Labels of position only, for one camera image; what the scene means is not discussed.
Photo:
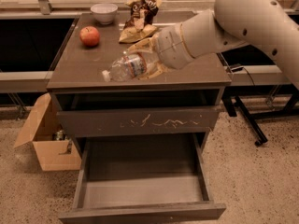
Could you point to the scratched top drawer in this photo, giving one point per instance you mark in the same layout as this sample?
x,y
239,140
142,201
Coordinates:
x,y
139,113

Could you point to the black power adapter with cable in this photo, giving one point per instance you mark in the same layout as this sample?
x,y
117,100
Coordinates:
x,y
238,67

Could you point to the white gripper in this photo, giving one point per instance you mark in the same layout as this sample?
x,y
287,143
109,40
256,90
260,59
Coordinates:
x,y
170,46

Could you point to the open middle drawer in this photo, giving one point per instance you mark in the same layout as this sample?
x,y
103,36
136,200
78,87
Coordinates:
x,y
149,179

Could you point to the red apple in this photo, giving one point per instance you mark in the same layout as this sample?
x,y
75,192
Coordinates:
x,y
89,36

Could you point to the grey drawer cabinet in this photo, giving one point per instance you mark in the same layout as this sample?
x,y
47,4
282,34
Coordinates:
x,y
79,71

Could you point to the open cardboard box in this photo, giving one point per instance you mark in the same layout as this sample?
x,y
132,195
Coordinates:
x,y
42,129

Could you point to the clear plastic water bottle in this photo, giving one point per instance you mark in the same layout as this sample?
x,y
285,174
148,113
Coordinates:
x,y
130,66

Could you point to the crumpled brown chip bag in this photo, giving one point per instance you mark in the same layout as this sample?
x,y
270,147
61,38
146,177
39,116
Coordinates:
x,y
140,26

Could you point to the white ceramic bowl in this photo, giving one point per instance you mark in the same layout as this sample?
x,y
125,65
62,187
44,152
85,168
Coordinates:
x,y
104,13

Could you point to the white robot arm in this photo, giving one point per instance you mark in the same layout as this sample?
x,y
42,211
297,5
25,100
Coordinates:
x,y
229,25

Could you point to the black rolling stand frame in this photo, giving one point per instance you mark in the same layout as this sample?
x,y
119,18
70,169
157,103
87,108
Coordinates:
x,y
232,101

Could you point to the can in cardboard box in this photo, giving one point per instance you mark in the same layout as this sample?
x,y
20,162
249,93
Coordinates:
x,y
59,135

